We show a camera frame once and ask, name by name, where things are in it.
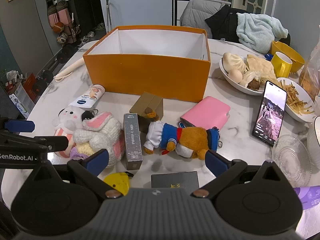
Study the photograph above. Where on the small blue object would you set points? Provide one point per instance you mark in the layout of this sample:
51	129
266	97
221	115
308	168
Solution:
268	57

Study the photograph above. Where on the flatbread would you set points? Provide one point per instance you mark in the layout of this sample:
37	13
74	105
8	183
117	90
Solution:
262	66

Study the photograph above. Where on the broken meat bun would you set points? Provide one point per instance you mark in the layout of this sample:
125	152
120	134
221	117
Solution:
251	81

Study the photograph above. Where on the black dumbbells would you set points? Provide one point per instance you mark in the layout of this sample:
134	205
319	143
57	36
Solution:
42	81

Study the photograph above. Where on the orange basketball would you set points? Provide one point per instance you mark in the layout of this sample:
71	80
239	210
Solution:
58	27

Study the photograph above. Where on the black smartphone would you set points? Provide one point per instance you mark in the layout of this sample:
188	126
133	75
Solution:
270	115

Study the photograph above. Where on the cream long stick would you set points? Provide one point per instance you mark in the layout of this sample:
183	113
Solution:
71	68

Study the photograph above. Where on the white bowl with buns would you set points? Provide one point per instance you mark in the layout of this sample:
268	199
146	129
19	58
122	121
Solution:
240	89

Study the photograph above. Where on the yellow bowl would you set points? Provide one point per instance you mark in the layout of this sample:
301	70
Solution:
295	55

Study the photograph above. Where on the light blue fleece garment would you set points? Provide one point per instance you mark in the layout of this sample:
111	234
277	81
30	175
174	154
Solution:
257	30

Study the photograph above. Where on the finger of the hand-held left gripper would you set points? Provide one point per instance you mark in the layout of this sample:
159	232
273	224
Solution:
20	126
56	143

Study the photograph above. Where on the grey padded jacket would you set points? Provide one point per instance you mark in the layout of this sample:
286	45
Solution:
197	11

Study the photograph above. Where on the white patterned paper towel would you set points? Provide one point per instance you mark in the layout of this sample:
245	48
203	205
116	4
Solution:
310	225

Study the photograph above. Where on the black jacket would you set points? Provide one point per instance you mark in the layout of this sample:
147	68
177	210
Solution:
222	22

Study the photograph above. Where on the small brown cardboard box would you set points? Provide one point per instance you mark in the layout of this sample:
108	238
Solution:
147	103

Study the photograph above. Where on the pink wallet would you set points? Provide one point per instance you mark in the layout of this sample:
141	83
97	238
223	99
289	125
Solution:
207	112

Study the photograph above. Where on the pink bag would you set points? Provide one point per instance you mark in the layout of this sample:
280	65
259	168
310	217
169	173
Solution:
60	17

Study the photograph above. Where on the steamed bun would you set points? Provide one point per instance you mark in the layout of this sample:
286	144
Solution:
233	61

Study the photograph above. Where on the clear plastic snack bag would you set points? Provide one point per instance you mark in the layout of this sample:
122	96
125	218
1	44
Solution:
311	80

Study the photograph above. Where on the brown bear plush sailor outfit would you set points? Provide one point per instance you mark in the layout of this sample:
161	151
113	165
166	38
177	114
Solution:
192	137

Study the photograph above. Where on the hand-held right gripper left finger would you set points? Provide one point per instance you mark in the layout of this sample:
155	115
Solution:
96	161

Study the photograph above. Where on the white lotion tube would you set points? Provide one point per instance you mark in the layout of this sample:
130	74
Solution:
87	97

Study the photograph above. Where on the white sneakers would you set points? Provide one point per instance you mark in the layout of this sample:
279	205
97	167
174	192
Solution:
88	36

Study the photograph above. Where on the dark shoe cabinet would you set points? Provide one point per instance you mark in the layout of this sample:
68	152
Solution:
85	10

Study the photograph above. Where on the purple packet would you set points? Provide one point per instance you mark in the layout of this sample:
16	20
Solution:
307	197

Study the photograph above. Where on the brown egg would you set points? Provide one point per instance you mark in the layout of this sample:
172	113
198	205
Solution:
235	76

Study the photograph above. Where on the cardboard boxes on floor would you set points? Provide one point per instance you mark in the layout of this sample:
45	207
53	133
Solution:
22	95

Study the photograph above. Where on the pink white crochet rabbit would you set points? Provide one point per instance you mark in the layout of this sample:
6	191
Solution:
105	132

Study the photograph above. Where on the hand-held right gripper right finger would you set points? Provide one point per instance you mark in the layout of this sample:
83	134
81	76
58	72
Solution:
215	163

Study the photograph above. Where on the white plate with fries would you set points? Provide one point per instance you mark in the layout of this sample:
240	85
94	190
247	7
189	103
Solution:
297	100

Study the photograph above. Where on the white ceramic bowl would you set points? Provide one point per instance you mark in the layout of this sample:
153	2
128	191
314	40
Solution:
314	140

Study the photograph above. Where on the flat black box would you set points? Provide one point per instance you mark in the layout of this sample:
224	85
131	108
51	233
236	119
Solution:
175	180

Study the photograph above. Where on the white bunny plush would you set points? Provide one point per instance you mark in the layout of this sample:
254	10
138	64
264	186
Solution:
70	116

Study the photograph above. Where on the orange cardboard box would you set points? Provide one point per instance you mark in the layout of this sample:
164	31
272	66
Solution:
150	75

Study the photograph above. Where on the dark small book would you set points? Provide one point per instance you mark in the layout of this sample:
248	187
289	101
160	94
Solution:
132	142

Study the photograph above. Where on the black key fob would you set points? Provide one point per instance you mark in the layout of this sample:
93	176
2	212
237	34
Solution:
87	116

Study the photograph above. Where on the yellow packet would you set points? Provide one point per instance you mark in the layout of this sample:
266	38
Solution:
278	66

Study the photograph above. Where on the yellow toy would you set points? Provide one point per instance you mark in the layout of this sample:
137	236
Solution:
117	182

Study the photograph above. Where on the clear glass plate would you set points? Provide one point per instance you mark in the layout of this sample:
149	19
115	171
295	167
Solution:
292	160

